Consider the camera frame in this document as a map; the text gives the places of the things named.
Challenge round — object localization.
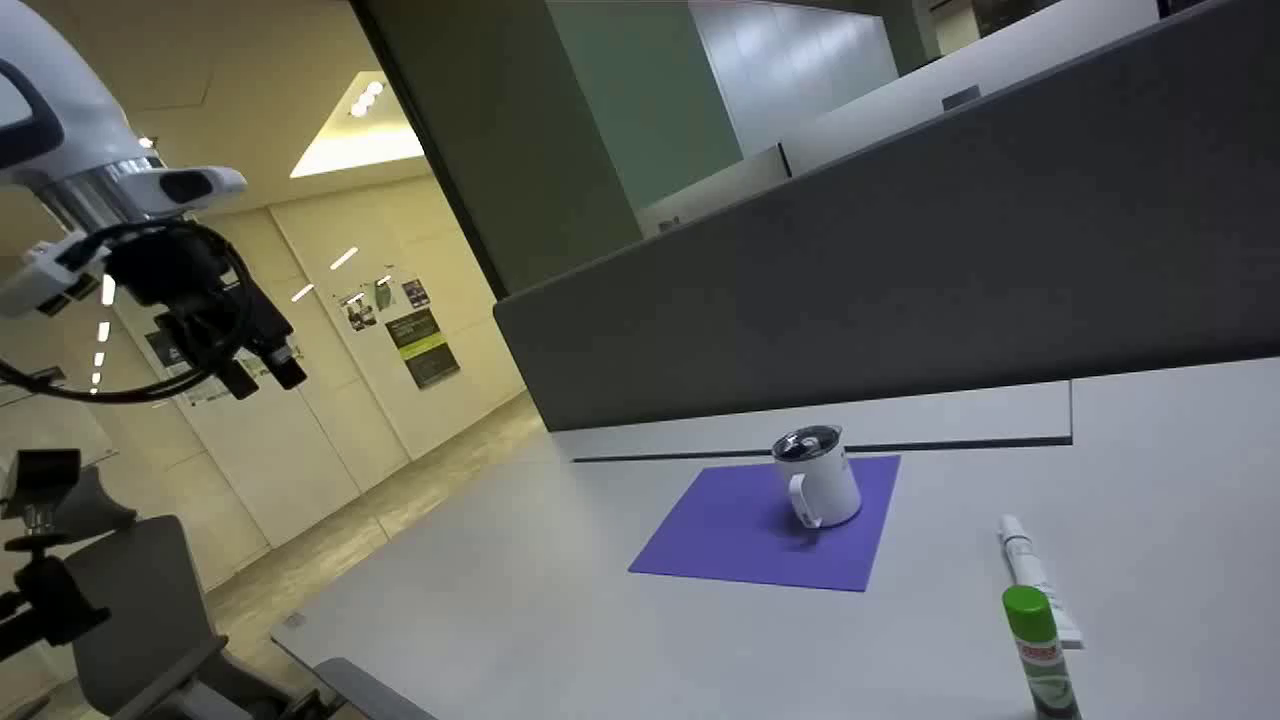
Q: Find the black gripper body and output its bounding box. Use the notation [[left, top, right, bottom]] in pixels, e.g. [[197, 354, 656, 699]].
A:
[[98, 219, 298, 393]]

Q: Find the ceiling light panel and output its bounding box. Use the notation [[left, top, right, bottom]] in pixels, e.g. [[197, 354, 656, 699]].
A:
[[287, 67, 428, 185]]

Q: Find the grey office chair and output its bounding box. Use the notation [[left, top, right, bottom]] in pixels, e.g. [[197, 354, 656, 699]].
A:
[[0, 444, 402, 720]]

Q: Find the purple square mat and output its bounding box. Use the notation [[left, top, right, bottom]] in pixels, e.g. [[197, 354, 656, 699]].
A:
[[628, 451, 905, 596]]

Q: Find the white mug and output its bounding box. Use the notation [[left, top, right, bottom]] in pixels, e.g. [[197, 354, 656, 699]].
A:
[[767, 418, 869, 536]]

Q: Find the white background desk partition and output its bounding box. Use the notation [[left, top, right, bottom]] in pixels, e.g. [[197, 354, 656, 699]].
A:
[[632, 0, 1168, 243]]

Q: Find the grey desk partition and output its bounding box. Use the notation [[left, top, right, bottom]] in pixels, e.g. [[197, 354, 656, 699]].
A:
[[492, 0, 1280, 435]]

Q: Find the white marker pen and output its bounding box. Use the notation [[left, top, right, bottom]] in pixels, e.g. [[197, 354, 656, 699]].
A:
[[995, 511, 1089, 653]]

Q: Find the green capped glue stick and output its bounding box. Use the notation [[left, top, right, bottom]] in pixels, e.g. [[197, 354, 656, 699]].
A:
[[999, 578, 1084, 720]]

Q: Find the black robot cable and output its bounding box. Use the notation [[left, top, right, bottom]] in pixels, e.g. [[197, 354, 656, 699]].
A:
[[0, 214, 222, 407]]

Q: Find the dark wall poster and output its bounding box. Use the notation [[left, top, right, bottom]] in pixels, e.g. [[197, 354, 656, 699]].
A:
[[383, 309, 462, 394]]

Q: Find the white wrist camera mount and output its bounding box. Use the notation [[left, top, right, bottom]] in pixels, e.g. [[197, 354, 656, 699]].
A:
[[0, 235, 112, 320]]

